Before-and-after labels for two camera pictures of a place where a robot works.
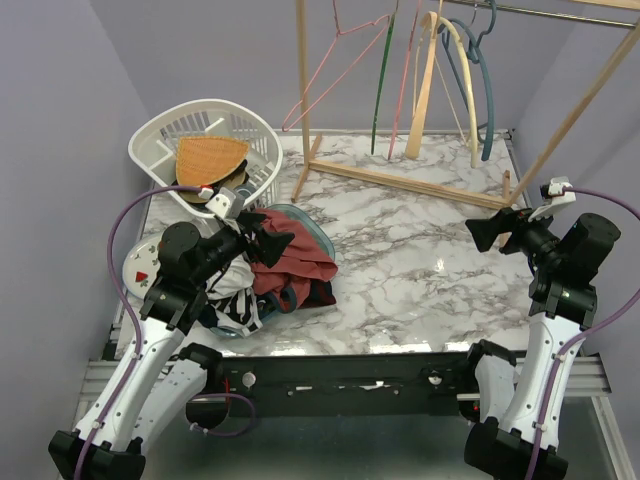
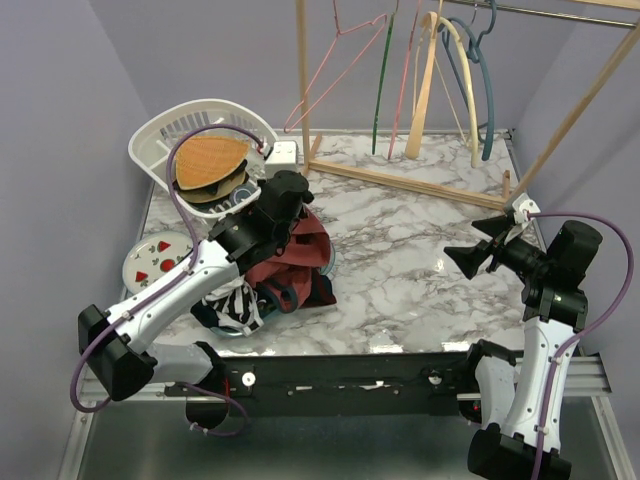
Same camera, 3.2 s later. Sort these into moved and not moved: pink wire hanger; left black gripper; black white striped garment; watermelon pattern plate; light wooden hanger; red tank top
Moved: red tank top; left black gripper
Not moved: light wooden hanger; black white striped garment; pink wire hanger; watermelon pattern plate
